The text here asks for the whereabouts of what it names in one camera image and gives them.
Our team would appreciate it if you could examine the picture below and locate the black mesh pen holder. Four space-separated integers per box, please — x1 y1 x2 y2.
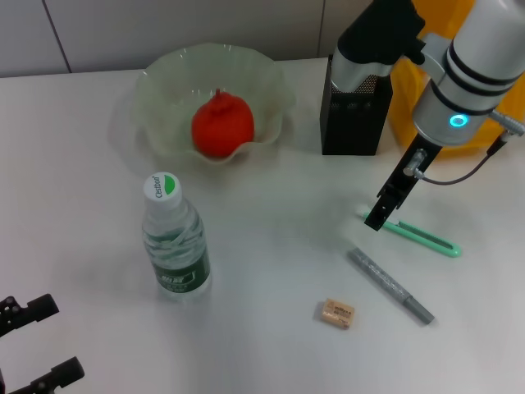
320 53 394 157

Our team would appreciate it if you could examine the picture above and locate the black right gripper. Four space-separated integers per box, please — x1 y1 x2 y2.
363 133 444 233

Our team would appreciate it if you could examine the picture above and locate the yellow plastic bin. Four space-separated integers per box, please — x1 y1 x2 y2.
387 0 525 159

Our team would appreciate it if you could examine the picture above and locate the mint green utility knife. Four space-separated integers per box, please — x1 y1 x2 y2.
355 204 463 259

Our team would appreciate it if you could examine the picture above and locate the clear green-label water bottle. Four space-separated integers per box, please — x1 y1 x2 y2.
141 171 213 303

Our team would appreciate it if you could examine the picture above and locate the green glass fruit bowl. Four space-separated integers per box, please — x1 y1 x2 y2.
130 43 297 165

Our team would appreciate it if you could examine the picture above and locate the grey marker pen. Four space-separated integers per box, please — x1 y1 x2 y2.
346 245 435 326

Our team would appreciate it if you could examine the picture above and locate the red-orange orange fruit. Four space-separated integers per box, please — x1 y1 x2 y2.
191 88 255 159

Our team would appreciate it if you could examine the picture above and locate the small beige eraser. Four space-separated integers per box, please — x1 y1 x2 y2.
315 297 355 329

